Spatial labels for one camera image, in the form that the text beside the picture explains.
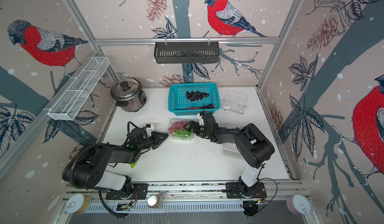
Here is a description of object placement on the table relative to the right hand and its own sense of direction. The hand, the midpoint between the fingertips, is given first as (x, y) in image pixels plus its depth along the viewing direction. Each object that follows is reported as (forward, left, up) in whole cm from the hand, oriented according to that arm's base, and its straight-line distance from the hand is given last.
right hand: (188, 127), depth 91 cm
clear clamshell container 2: (+26, -33, -5) cm, 42 cm away
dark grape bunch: (+19, -13, -2) cm, 23 cm away
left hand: (-6, +10, +2) cm, 12 cm away
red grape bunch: (+2, +7, 0) cm, 7 cm away
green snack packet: (-22, +30, -5) cm, 38 cm away
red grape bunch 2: (+15, -3, 0) cm, 16 cm away
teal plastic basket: (+26, +11, -6) cm, 28 cm away
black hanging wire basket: (+49, +4, +23) cm, 54 cm away
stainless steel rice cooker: (+17, +40, +11) cm, 45 cm away
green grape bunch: (-3, +4, -2) cm, 5 cm away
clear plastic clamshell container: (+5, +12, -1) cm, 13 cm away
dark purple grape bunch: (+28, -1, -2) cm, 28 cm away
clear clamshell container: (-11, -26, -7) cm, 29 cm away
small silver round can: (-39, +12, +5) cm, 41 cm away
